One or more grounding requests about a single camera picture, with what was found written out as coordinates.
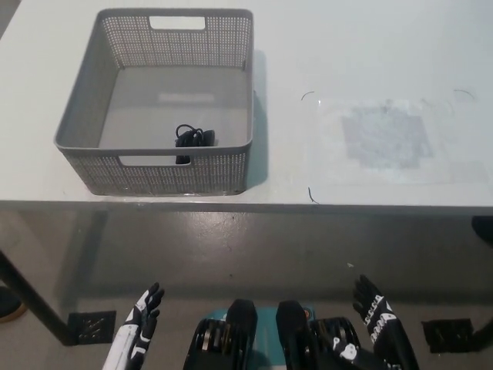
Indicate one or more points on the black rounded object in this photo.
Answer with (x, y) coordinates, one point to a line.
(484, 229)

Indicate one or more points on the black floor foot plate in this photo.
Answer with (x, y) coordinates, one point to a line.
(448, 335)
(92, 327)

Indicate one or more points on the black shoe brown sole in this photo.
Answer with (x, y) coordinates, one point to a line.
(9, 306)

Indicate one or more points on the black metal table leg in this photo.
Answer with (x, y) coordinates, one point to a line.
(34, 297)
(486, 329)

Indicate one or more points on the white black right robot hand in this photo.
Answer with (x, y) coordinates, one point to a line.
(381, 331)

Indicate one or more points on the clear plastic film sheet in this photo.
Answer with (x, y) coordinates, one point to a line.
(393, 146)

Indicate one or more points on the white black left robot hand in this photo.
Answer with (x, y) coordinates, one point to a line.
(135, 331)

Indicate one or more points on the black robot legs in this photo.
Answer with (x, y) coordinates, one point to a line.
(265, 339)

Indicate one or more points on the grey perforated plastic basket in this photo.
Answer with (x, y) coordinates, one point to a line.
(154, 96)

